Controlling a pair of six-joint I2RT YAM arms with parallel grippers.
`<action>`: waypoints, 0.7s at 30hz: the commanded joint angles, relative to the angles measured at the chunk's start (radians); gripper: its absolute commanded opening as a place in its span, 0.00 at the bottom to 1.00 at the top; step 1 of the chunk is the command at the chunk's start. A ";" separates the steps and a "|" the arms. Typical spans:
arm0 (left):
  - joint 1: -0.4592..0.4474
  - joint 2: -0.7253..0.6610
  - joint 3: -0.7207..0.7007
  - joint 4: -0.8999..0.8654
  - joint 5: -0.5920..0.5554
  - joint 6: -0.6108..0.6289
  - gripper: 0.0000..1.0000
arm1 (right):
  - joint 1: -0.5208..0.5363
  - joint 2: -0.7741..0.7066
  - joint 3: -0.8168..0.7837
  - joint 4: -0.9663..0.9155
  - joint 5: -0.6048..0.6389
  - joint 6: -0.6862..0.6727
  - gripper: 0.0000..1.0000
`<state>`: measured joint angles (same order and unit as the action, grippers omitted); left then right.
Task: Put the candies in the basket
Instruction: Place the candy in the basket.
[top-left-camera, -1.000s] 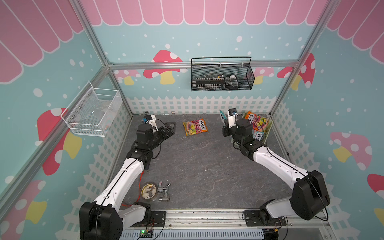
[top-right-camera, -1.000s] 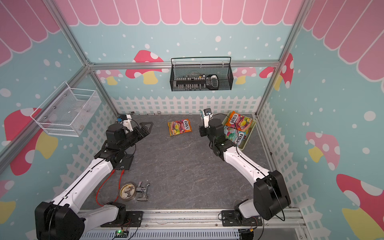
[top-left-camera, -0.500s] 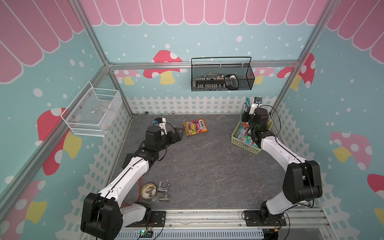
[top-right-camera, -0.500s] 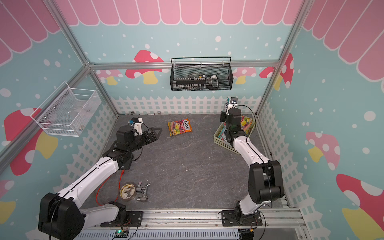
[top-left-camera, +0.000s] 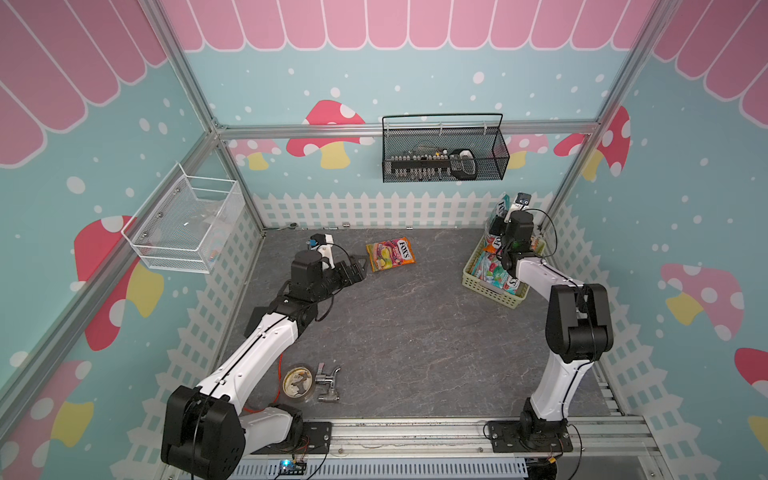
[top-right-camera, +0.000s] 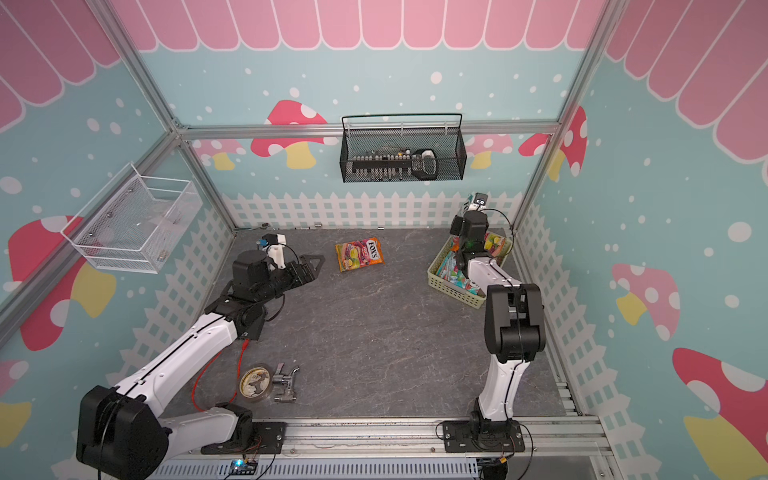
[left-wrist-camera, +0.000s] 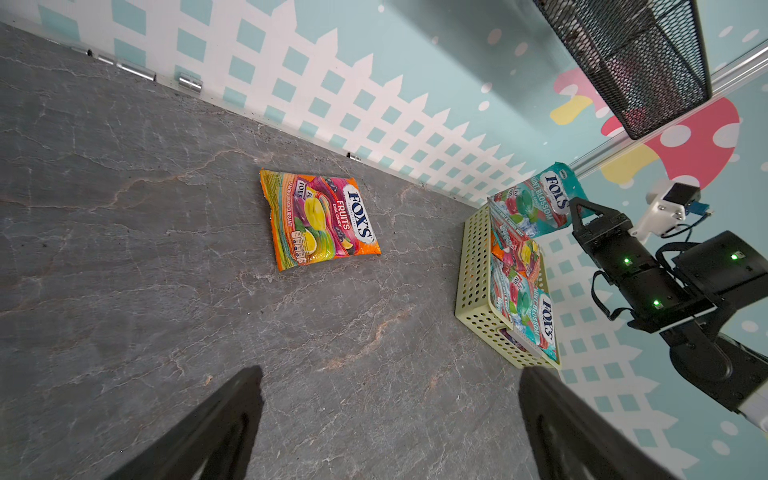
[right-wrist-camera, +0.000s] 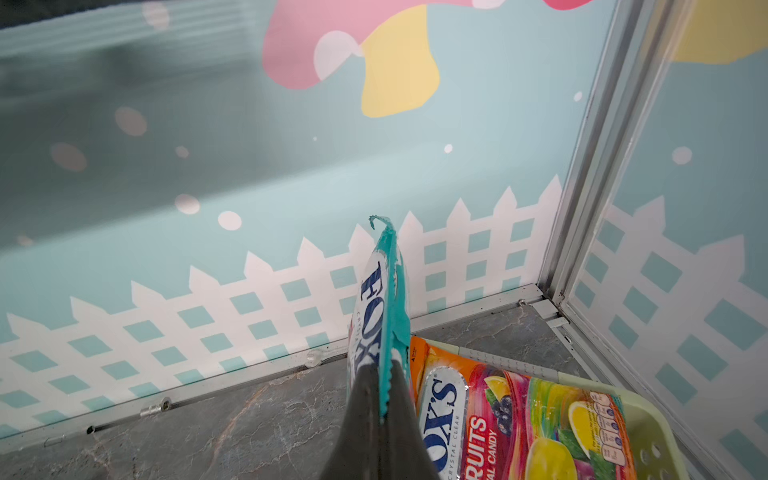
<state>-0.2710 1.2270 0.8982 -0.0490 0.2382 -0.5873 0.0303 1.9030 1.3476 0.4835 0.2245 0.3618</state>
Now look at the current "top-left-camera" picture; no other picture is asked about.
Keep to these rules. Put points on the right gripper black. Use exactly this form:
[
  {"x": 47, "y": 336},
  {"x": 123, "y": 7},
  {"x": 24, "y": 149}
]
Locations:
[{"x": 495, "y": 227}]

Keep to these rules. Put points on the orange candy bag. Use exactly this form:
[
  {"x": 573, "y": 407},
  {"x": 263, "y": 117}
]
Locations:
[
  {"x": 390, "y": 254},
  {"x": 492, "y": 243}
]

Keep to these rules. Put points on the items in black basket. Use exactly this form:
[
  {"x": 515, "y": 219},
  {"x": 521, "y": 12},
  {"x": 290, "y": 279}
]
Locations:
[{"x": 431, "y": 166}]

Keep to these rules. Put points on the teal candy bag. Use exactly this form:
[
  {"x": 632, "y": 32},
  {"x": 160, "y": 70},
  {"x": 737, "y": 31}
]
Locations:
[
  {"x": 489, "y": 269},
  {"x": 500, "y": 209}
]

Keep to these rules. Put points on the aluminium front rail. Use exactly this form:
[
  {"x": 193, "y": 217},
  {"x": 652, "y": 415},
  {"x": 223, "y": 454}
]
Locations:
[{"x": 434, "y": 437}]

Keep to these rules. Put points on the black network switch box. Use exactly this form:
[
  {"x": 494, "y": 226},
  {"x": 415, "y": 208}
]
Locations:
[{"x": 262, "y": 319}]

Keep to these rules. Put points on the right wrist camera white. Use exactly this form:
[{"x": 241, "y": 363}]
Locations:
[{"x": 521, "y": 201}]

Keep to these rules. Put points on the small green-lit circuit board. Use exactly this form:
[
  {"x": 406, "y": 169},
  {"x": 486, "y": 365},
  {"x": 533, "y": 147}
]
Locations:
[{"x": 291, "y": 468}]

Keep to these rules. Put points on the chrome metal faucet part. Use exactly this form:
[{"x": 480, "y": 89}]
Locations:
[{"x": 326, "y": 382}]

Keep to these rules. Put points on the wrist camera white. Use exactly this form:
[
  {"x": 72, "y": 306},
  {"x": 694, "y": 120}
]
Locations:
[
  {"x": 322, "y": 243},
  {"x": 521, "y": 201}
]

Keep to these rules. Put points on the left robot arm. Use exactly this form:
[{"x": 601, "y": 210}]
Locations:
[{"x": 206, "y": 429}]

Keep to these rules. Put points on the white wire wall basket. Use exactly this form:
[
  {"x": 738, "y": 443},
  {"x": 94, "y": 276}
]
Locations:
[{"x": 187, "y": 222}]

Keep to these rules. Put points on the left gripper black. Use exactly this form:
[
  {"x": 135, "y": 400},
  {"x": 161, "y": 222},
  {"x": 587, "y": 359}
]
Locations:
[{"x": 357, "y": 272}]

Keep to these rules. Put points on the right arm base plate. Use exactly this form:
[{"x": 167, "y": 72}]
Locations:
[{"x": 515, "y": 436}]

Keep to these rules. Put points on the green plastic basket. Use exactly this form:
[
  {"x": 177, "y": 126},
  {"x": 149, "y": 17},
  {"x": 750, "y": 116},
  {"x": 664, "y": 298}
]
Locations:
[{"x": 484, "y": 289}]

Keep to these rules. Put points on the tape roll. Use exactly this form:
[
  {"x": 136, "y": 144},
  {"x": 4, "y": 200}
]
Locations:
[{"x": 298, "y": 384}]

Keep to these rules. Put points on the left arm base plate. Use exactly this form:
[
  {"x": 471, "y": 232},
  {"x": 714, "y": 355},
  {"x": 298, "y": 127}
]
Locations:
[{"x": 309, "y": 437}]

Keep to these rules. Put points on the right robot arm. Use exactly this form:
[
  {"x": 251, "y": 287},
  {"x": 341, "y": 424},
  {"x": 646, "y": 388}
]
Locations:
[{"x": 578, "y": 327}]

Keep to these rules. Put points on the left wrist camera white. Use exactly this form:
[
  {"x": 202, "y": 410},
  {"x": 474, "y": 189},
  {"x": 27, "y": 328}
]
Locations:
[{"x": 322, "y": 243}]

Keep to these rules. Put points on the black wire wall basket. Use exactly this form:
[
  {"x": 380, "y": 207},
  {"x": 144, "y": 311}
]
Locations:
[{"x": 443, "y": 147}]

